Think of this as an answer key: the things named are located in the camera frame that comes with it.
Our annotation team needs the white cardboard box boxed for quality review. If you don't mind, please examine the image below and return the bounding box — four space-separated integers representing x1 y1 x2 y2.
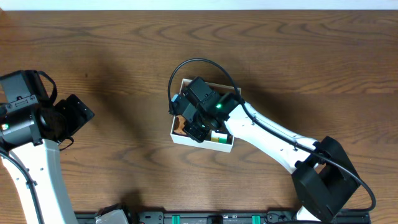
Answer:
170 78 235 153

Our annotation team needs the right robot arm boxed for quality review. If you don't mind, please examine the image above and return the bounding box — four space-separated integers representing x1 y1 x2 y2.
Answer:
171 90 362 222

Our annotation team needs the brown plush toy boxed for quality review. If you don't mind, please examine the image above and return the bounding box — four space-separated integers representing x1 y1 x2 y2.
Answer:
173 115 187 136

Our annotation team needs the multicolour puzzle cube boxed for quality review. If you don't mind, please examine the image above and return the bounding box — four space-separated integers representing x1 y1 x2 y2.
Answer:
211 131 228 144

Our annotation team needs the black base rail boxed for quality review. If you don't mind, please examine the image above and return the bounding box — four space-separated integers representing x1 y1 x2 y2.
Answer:
74 203 371 224

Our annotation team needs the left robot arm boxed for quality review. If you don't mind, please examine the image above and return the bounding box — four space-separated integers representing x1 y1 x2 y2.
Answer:
1 70 95 223

